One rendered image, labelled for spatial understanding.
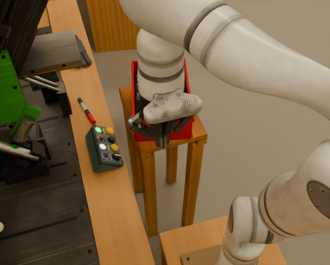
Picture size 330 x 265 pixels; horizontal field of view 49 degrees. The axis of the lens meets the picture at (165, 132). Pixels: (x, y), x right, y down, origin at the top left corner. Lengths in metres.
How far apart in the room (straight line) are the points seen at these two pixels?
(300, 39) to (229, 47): 2.88
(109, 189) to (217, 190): 1.13
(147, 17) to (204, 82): 2.26
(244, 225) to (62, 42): 0.81
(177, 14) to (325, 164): 0.22
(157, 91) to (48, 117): 0.82
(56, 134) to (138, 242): 0.47
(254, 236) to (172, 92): 0.34
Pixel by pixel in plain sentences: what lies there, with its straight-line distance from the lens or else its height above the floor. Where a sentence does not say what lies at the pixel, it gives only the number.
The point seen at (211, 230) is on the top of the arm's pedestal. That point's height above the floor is 0.85.
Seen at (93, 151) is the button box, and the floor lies 0.93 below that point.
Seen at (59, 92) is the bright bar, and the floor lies 1.01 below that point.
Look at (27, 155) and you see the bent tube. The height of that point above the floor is 0.98.
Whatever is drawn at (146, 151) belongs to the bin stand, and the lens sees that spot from 1.31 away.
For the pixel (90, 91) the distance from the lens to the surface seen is 1.38.
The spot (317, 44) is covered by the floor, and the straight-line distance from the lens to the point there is 3.26.
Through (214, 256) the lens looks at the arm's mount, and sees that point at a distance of 1.04.
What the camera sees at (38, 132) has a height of 0.97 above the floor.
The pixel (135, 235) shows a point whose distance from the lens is 1.04.
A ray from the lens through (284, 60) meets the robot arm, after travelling 0.39.
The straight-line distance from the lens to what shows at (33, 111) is 1.09.
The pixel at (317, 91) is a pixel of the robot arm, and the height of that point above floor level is 1.60.
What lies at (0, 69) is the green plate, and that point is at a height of 1.23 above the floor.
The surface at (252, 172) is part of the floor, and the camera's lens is 2.26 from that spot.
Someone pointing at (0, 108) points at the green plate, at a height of 1.12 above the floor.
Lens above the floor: 1.86
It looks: 52 degrees down
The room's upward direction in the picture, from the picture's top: straight up
